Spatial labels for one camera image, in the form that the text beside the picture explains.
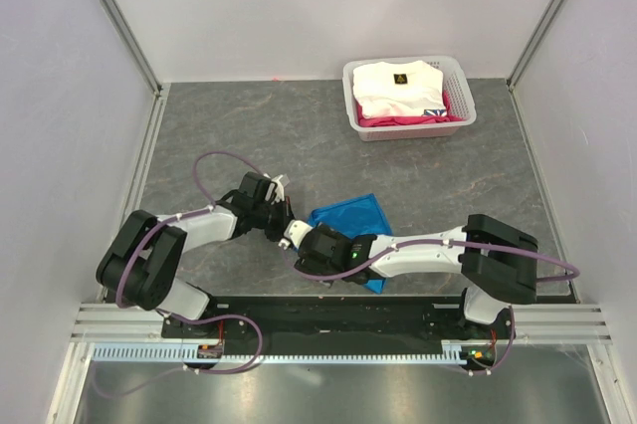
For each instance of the aluminium frame post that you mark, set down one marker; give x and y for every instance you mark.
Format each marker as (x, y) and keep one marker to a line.
(116, 17)
(538, 34)

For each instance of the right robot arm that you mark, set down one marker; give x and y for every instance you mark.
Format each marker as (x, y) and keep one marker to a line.
(497, 259)

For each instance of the slotted cable duct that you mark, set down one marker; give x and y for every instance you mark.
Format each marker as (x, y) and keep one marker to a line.
(451, 354)

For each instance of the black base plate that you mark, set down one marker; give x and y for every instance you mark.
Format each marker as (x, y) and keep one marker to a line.
(428, 317)

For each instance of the pink folded cloth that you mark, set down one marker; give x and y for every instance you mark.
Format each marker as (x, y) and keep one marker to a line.
(409, 120)

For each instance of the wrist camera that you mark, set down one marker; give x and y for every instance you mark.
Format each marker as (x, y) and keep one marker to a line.
(276, 191)
(294, 234)

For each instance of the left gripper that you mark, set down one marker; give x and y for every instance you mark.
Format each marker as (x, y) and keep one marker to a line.
(287, 214)

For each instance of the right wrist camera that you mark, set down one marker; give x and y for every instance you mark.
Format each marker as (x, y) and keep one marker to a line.
(294, 234)

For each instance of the blue cloth napkin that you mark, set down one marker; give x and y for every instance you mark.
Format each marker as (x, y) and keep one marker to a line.
(353, 218)

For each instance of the white plastic basket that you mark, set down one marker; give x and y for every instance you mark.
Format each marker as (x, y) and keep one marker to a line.
(455, 84)

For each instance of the right aluminium frame post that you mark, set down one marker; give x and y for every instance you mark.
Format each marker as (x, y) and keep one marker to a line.
(538, 34)

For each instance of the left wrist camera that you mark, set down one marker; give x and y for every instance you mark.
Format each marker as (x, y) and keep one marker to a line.
(276, 191)

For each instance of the white folded shirt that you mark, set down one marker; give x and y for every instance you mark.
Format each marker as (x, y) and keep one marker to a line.
(399, 90)

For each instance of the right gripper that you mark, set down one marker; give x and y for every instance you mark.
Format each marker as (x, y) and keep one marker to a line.
(311, 269)

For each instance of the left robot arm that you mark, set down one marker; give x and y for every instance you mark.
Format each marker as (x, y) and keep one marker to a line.
(141, 263)

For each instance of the left aluminium frame post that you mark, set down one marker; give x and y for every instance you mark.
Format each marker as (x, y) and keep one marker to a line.
(116, 17)

